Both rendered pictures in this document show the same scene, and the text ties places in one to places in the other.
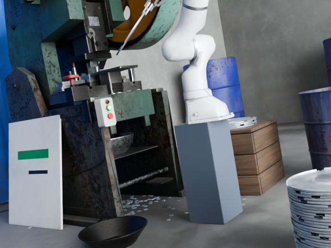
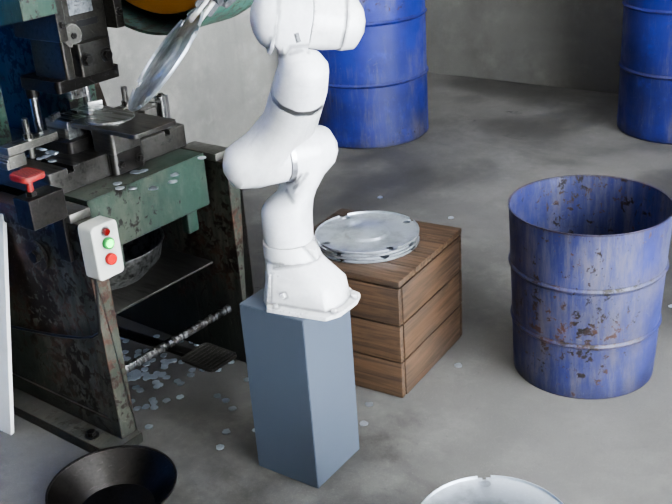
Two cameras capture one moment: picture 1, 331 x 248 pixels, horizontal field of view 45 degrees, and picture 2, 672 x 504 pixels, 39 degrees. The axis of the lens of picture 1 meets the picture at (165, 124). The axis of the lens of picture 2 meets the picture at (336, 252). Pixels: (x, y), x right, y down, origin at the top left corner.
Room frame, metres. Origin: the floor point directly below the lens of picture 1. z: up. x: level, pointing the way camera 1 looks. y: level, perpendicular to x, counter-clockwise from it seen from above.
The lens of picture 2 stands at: (-0.12, -0.18, 1.43)
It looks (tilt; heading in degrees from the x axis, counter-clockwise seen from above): 24 degrees down; 358
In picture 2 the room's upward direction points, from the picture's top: 4 degrees counter-clockwise
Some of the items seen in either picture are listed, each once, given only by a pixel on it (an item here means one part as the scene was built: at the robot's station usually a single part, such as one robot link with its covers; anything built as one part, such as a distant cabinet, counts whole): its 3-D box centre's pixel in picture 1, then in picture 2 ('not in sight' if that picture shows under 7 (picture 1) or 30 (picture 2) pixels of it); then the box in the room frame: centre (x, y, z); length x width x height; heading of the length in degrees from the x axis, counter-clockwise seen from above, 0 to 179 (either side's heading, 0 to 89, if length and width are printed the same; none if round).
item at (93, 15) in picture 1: (89, 27); (70, 12); (2.31, 0.33, 1.04); 0.17 x 0.15 x 0.30; 48
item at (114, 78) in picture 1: (115, 80); (126, 144); (2.22, 0.23, 0.72); 0.25 x 0.14 x 0.14; 48
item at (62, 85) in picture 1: (70, 80); (25, 139); (2.21, 0.47, 0.76); 0.17 x 0.06 x 0.10; 138
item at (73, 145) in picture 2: (94, 84); (80, 133); (2.34, 0.36, 0.72); 0.20 x 0.16 x 0.03; 138
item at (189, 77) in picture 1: (198, 62); (299, 182); (1.84, -0.19, 0.71); 0.18 x 0.11 x 0.25; 114
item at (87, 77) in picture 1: (94, 78); (80, 120); (2.33, 0.35, 0.76); 0.15 x 0.09 x 0.05; 138
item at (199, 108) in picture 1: (206, 104); (306, 271); (1.80, -0.19, 0.52); 0.22 x 0.19 x 0.14; 52
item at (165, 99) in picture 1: (121, 125); (139, 189); (2.63, 0.28, 0.45); 0.92 x 0.12 x 0.90; 48
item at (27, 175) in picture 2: (72, 83); (29, 188); (1.94, 0.41, 0.72); 0.07 x 0.06 x 0.08; 48
